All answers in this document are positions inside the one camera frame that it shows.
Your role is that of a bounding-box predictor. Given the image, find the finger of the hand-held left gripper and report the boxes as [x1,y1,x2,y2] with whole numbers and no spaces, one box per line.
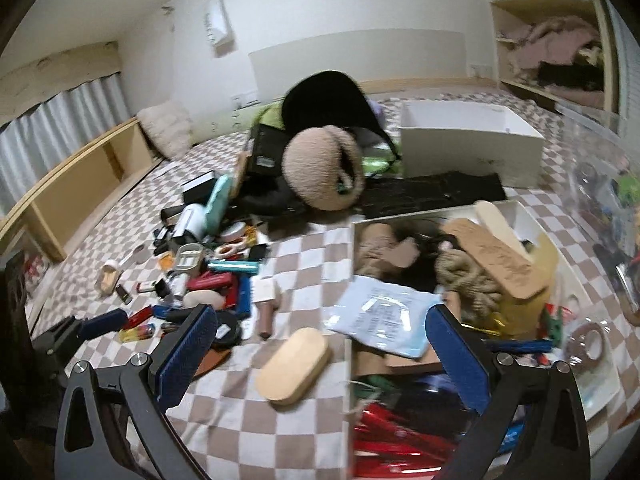
[32,309,130,377]

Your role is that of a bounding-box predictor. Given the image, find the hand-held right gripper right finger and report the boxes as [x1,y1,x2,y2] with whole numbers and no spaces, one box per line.
[425,304,586,480]

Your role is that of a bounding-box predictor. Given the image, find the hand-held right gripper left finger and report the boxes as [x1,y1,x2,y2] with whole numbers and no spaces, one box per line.
[52,304,221,480]

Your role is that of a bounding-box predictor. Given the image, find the oval wooden brush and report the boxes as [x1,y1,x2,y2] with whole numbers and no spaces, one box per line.
[255,327,333,406]

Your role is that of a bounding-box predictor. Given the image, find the white storage container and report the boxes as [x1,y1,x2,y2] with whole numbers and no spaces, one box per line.
[345,200,640,480]

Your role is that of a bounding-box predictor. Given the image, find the brown leather piece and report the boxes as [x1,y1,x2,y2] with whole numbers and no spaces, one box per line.
[192,350,232,378]

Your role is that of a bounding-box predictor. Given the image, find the small wooden brush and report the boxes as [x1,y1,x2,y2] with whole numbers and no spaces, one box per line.
[97,260,121,296]

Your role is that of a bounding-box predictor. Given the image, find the black round puck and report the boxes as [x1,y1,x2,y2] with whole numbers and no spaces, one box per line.
[210,310,246,348]

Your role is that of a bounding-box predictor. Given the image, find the beige round stone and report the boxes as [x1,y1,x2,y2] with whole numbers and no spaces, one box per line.
[182,290,227,311]

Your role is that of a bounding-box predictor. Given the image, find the brown cardboard piece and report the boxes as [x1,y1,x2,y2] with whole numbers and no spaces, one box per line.
[352,345,446,376]

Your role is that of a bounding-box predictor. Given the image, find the red tube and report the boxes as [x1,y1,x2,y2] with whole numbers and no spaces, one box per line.
[187,272,236,291]

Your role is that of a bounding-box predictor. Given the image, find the dark blue tube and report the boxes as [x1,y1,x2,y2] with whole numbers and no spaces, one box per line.
[236,276,252,318]

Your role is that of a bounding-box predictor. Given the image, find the yellow box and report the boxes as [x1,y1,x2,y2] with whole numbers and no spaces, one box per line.
[500,240,558,336]

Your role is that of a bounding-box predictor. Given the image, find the light blue plastic package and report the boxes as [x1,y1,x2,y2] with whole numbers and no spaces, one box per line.
[322,275,443,361]

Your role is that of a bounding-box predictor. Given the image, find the brown lipstick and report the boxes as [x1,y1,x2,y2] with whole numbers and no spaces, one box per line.
[257,294,281,338]

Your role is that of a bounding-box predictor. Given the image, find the red foil packets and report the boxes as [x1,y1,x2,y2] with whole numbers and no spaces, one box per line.
[352,400,476,466]

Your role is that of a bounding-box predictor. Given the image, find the grey soap box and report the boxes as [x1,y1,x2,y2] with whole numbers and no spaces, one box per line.
[176,242,207,273]

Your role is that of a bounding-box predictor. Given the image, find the teal pen case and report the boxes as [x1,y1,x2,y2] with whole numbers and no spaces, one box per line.
[207,260,261,275]

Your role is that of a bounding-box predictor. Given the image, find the white card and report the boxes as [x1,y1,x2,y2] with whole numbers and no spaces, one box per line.
[252,280,282,306]

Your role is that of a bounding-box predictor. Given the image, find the tan leather insole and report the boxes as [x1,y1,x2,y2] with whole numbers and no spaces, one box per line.
[442,218,551,301]

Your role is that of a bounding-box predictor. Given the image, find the tan cork piece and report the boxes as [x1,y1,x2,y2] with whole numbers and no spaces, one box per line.
[385,237,421,268]

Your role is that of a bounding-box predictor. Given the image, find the brown tape roll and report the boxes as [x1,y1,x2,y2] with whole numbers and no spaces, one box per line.
[562,322,606,371]

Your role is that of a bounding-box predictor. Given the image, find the white cylinder device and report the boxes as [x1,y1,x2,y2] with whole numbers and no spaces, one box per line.
[177,205,213,241]

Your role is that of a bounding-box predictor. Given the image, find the wooden side shelf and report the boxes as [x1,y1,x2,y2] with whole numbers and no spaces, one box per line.
[0,117,161,261]

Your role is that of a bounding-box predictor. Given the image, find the tan twine bundle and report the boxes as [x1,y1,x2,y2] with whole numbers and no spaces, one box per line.
[357,224,401,276]

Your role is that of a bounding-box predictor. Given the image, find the pale wooden spatula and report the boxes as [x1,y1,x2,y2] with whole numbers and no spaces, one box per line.
[472,201,536,266]

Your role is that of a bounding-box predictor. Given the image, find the teal tissue pack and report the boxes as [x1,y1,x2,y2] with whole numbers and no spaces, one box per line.
[206,175,236,231]

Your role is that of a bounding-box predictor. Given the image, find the dark box with white lid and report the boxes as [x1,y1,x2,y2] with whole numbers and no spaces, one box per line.
[181,171,217,206]

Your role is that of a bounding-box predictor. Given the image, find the black keyboard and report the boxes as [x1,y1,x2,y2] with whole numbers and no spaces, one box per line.
[357,171,507,218]

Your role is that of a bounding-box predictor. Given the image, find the grey curtain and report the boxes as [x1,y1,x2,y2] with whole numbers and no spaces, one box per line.
[0,72,138,196]

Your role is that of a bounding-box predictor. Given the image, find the empty white box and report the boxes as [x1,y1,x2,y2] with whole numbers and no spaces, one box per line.
[398,100,546,188]

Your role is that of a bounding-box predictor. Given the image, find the fluffy white pillow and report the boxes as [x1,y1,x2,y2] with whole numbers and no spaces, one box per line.
[136,101,196,161]

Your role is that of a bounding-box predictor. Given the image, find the clear plastic bin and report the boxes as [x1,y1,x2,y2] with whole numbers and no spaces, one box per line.
[550,110,640,326]

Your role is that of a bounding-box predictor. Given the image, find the beige fluffy earmuffs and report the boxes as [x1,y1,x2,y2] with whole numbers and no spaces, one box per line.
[281,126,366,211]

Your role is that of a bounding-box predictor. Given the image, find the pale green bed bumper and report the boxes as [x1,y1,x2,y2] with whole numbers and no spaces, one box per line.
[192,105,261,136]

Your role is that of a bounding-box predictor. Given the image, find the green plush cloth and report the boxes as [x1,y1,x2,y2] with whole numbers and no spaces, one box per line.
[255,102,286,128]

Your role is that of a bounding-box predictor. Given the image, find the black cap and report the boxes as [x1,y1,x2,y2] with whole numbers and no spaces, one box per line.
[280,71,403,161]

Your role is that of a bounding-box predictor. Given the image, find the dark folded clothes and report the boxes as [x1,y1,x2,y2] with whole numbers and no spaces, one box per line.
[537,60,606,93]

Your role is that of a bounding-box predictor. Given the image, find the white headboard panel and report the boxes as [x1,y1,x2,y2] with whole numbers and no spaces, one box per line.
[248,30,468,93]

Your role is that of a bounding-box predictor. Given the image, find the pile of pink clothes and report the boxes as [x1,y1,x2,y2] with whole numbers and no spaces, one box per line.
[500,16,603,73]

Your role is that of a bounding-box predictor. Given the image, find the wooden closet shelf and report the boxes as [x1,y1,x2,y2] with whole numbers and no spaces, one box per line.
[490,0,621,116]

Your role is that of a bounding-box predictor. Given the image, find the thick rope knot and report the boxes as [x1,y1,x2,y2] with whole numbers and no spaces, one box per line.
[434,250,503,318]

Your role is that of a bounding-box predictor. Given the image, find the black cable bundle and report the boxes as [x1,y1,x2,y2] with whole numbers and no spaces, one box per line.
[395,217,451,291]

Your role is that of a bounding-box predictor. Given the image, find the white wall paper bag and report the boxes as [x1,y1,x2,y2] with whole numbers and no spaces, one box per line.
[204,0,235,46]

